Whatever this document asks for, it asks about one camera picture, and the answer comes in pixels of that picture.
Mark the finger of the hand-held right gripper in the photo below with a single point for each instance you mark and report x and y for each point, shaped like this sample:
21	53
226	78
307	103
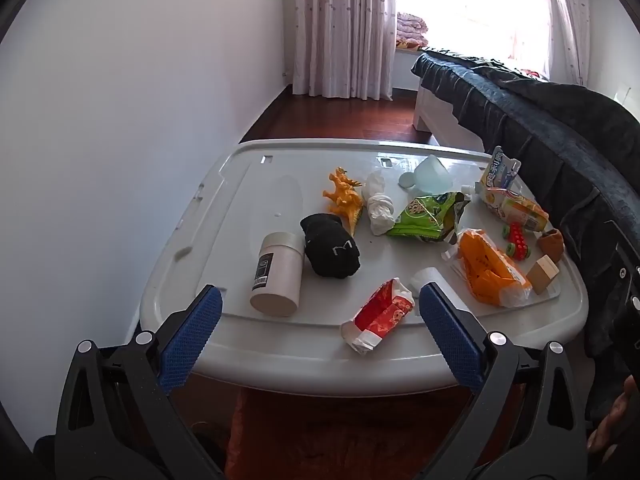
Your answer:
627	285

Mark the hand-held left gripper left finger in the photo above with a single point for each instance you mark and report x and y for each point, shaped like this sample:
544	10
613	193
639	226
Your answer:
192	330

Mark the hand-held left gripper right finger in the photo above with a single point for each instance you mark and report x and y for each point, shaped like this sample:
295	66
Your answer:
450	335

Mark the red and white wrapper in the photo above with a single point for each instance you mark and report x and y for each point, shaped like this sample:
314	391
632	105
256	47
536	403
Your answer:
380	315

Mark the wooden block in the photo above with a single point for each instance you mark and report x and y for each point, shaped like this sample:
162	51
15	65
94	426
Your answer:
542	275

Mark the light blue silicone cup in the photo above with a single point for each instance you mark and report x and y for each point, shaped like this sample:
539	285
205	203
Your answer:
432	175

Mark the person's right hand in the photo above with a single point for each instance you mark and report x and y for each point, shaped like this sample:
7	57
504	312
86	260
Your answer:
617	410

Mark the orange plastic wrapper bag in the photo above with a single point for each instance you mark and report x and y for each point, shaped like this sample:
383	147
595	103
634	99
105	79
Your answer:
485	265

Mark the orange sock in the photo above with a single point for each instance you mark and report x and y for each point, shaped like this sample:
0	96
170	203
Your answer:
552	247

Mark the white cylindrical canister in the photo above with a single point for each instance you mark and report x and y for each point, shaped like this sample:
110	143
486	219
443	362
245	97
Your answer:
277	275

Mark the red toy block car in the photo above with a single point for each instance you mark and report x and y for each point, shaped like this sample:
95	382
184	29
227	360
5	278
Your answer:
516	240

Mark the green snack bag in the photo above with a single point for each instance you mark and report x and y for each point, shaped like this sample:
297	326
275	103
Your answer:
425	215

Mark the orange juice pouch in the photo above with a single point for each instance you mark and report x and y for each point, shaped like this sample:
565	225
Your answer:
515	207

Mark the crumpled white tissue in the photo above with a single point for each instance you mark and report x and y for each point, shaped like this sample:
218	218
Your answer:
382	215

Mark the black sock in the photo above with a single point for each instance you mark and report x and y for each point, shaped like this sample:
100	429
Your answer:
330	250

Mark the white plastic storage box lid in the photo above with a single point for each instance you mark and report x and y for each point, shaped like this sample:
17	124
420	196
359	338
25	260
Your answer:
280	195

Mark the blue and white drink carton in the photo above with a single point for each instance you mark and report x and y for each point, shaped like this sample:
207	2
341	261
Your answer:
495	172

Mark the orange toy dinosaur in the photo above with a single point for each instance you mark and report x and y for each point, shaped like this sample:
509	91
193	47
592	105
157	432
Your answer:
345	197

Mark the pink patterned curtain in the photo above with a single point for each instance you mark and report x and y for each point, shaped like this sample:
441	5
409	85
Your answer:
567	20
340	30

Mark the folded pink quilts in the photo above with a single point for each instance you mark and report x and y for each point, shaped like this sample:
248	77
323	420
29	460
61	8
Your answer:
412	30

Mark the white bed frame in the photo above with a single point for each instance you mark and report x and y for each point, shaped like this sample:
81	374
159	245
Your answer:
440	115

